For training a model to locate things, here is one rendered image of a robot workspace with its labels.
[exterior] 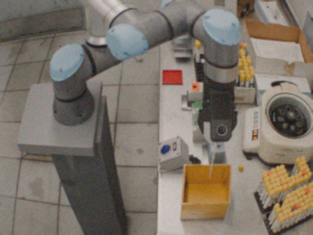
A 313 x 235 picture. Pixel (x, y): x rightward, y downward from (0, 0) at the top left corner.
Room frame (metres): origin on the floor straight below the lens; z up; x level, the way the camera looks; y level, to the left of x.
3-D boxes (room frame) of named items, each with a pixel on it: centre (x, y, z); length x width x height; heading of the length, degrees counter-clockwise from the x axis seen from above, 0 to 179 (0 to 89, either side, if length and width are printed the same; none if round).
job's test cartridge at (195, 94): (1.03, -0.12, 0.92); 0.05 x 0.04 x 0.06; 87
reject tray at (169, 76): (1.15, -0.06, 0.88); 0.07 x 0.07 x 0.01; 88
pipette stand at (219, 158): (0.81, -0.16, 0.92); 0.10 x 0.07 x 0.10; 0
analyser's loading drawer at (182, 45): (1.34, -0.10, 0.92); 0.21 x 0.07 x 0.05; 178
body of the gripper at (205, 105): (0.69, -0.13, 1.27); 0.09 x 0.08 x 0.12; 175
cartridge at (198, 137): (0.89, -0.13, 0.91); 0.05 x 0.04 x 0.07; 88
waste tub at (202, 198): (0.65, -0.13, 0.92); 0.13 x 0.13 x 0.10; 85
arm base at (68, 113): (0.99, 0.26, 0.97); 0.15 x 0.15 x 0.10
